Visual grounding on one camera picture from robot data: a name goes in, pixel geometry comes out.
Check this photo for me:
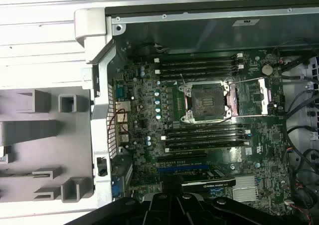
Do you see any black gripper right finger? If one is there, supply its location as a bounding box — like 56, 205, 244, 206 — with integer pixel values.
175, 193, 297, 225

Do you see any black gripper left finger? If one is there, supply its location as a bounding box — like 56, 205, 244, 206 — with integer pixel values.
64, 193, 176, 225

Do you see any thin metal locking lever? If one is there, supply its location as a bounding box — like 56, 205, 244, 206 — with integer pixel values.
180, 74, 188, 92
185, 110, 234, 125

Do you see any metal socket cover frame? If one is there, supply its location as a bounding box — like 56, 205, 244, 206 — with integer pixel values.
224, 77, 273, 118

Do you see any CPU socket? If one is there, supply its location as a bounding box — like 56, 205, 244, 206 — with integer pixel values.
183, 81, 232, 124

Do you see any black graphics card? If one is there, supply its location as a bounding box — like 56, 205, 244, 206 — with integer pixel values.
159, 167, 237, 189

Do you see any black expansion slot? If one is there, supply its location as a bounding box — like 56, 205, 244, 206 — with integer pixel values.
157, 152, 208, 160

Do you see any silver finned heatsink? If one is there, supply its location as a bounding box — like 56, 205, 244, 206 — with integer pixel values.
232, 176, 260, 202

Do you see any black RAM slot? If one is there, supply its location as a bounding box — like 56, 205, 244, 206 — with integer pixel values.
160, 131, 251, 139
164, 142, 251, 153
159, 59, 244, 68
154, 64, 244, 75
154, 53, 244, 63
159, 70, 237, 80
164, 136, 250, 145
164, 125, 250, 133

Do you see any green motherboard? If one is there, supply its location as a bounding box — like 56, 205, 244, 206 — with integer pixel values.
113, 49, 291, 211

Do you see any grey parts rack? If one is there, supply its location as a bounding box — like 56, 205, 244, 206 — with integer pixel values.
0, 86, 96, 204

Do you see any round coin battery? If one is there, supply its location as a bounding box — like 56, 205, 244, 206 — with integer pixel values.
261, 63, 274, 76

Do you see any open black PC case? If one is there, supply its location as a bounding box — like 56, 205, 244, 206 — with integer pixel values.
74, 6, 319, 225

